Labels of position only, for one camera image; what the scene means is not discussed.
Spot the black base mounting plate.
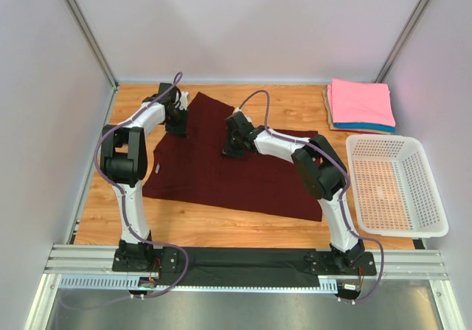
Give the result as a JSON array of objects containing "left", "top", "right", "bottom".
[{"left": 111, "top": 246, "right": 378, "bottom": 287}]

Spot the pink folded t-shirt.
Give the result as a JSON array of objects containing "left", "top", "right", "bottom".
[{"left": 330, "top": 79, "right": 396, "bottom": 128}]

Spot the white plastic basket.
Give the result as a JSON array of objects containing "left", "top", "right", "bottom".
[{"left": 346, "top": 134, "right": 449, "bottom": 238}]

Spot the aluminium frame post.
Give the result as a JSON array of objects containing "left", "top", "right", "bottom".
[
  {"left": 374, "top": 0, "right": 432, "bottom": 83},
  {"left": 51, "top": 0, "right": 119, "bottom": 89}
]

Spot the right aluminium frame post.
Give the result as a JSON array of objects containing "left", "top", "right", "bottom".
[{"left": 374, "top": 0, "right": 432, "bottom": 83}]

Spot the left aluminium frame post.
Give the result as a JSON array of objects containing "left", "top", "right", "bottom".
[{"left": 51, "top": 0, "right": 119, "bottom": 89}]

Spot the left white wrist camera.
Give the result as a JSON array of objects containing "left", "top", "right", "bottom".
[{"left": 178, "top": 92, "right": 190, "bottom": 111}]

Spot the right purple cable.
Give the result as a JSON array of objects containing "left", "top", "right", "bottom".
[{"left": 235, "top": 90, "right": 386, "bottom": 306}]

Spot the maroon t-shirt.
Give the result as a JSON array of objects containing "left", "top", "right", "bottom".
[{"left": 142, "top": 92, "right": 322, "bottom": 221}]

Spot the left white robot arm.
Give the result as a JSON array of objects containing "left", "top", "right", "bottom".
[{"left": 95, "top": 83, "right": 190, "bottom": 274}]

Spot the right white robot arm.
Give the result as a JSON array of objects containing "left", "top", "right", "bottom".
[{"left": 223, "top": 109, "right": 365, "bottom": 267}]

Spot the aluminium slotted cable rail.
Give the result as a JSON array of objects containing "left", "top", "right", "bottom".
[{"left": 44, "top": 245, "right": 448, "bottom": 294}]

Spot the blue folded t-shirt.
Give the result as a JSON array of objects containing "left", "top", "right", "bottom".
[{"left": 333, "top": 123, "right": 395, "bottom": 133}]

